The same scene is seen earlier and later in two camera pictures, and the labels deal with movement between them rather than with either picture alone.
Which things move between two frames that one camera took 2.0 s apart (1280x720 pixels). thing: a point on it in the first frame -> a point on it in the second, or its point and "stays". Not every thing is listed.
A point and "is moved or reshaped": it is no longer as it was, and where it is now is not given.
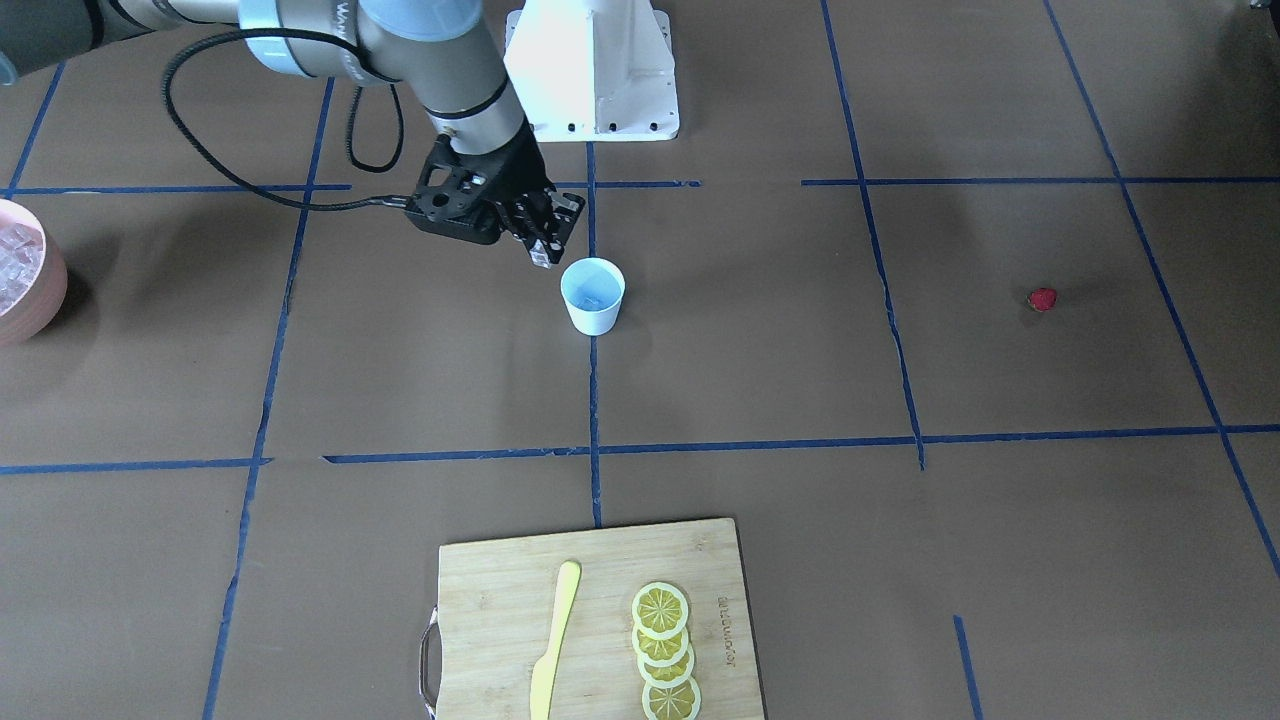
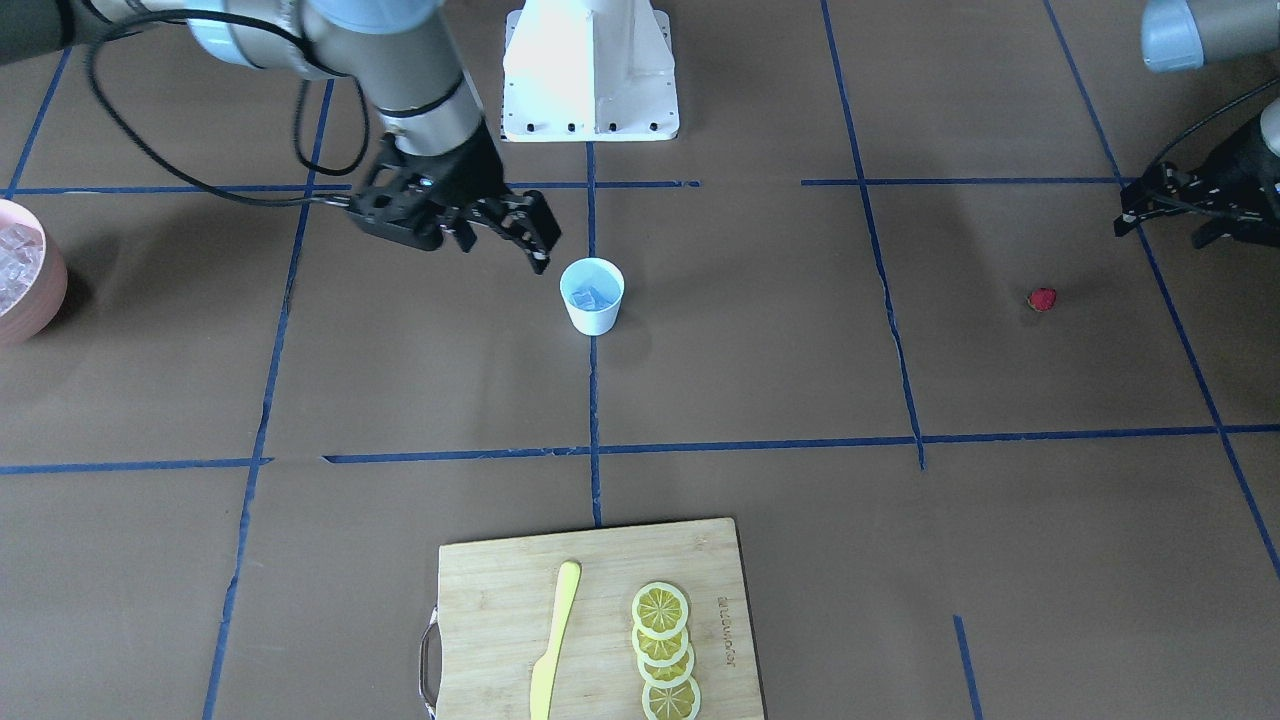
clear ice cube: [539, 255] is moved or reshaped
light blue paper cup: [593, 289] stays
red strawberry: [1041, 299] stays
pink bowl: [40, 308] stays
